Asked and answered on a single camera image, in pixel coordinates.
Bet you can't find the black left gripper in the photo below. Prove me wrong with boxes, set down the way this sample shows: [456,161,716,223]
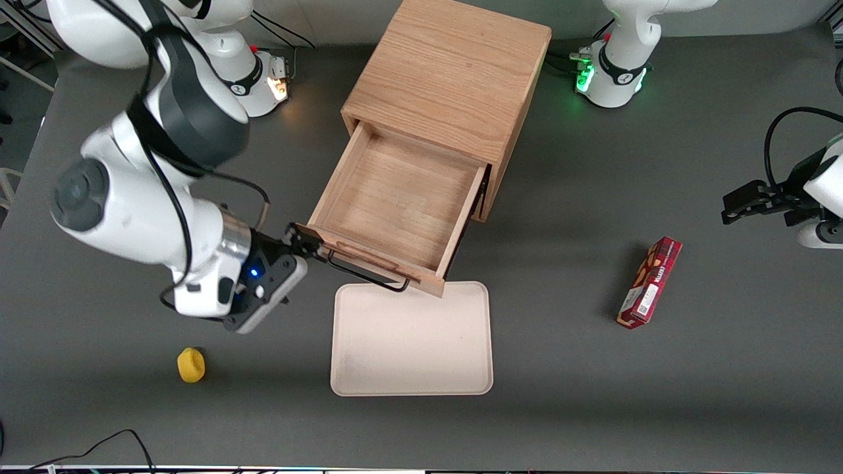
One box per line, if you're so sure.
[721,146,827,228]

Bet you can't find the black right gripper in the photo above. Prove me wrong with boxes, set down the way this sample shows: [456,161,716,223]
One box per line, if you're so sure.
[239,223,330,298]

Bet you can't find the wooden drawer with black handle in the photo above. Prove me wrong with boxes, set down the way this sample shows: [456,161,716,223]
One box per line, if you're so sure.
[294,122,491,298]

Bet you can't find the wooden drawer cabinet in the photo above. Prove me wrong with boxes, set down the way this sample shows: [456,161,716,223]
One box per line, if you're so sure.
[340,0,553,223]

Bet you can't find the beige plastic tray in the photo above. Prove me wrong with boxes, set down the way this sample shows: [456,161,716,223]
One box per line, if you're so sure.
[330,281,493,397]

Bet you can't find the red tartan cookie box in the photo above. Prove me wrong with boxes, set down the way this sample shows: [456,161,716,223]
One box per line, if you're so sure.
[616,236,683,330]

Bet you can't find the small yellow object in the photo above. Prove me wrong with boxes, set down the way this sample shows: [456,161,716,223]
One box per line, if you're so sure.
[177,347,206,384]

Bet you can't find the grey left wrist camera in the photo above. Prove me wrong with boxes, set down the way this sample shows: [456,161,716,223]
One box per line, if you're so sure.
[797,219,843,250]

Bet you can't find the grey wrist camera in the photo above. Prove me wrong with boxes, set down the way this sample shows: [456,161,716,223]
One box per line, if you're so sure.
[797,219,843,250]
[225,255,310,334]

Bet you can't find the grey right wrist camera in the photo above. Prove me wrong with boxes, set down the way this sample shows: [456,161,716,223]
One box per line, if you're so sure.
[225,255,310,334]

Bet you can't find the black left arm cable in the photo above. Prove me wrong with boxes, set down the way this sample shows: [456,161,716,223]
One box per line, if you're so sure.
[763,107,843,198]

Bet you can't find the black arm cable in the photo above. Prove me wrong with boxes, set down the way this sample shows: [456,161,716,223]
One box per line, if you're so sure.
[128,0,272,310]
[763,107,843,198]

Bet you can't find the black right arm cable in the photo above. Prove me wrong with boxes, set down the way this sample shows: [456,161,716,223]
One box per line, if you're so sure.
[128,0,272,310]

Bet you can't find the black right base cables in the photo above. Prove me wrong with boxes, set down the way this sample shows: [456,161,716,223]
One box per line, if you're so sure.
[250,10,318,52]

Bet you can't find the black base cables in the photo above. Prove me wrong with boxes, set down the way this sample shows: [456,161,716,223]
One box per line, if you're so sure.
[250,10,318,52]
[545,47,593,78]

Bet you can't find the black left base cables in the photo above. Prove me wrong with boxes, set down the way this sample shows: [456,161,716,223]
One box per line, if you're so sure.
[545,47,593,78]

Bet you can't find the black cable at table edge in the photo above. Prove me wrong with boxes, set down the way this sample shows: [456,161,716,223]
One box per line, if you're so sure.
[26,429,156,474]

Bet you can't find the metal frame beside table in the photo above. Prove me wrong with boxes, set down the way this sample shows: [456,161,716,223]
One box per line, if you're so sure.
[0,0,60,93]

